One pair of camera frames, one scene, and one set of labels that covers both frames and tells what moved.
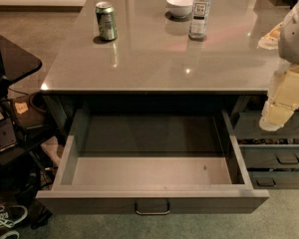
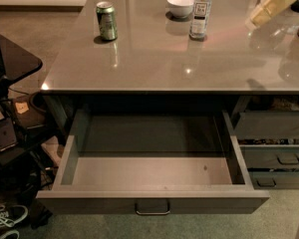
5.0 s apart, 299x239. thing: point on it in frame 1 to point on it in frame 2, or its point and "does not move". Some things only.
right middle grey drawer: x=283 y=156 does not move
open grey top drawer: x=151 y=162 does not move
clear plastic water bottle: x=201 y=11 does not move
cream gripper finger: x=288 y=90 to x=275 y=0
